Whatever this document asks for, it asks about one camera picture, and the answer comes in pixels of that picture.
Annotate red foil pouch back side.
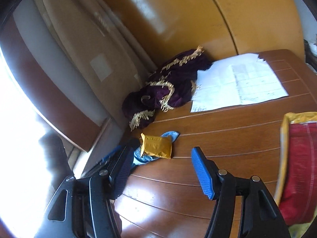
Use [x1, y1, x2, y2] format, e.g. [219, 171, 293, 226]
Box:
[279, 122, 316, 226]

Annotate yellow-rimmed storage bag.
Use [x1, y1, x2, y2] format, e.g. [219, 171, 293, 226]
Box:
[274, 112, 316, 237]

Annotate blue terry towel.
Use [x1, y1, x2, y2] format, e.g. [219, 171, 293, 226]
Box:
[132, 131, 180, 167]

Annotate yellow foil packet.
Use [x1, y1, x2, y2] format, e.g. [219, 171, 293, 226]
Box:
[140, 133, 173, 159]

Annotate white paper sheets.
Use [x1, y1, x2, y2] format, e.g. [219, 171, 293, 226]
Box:
[191, 53, 288, 113]

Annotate purple velvet cloth gold fringe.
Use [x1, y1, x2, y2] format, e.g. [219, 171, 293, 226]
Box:
[122, 46, 212, 131]

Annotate beige curtain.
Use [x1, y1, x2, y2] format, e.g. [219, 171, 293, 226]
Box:
[32, 0, 159, 130]

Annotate cluttered side shelf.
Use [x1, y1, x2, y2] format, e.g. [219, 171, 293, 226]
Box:
[304, 37, 317, 74]

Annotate wooden wardrobe cabinet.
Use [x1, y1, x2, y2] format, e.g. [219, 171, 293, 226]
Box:
[103, 0, 304, 64]

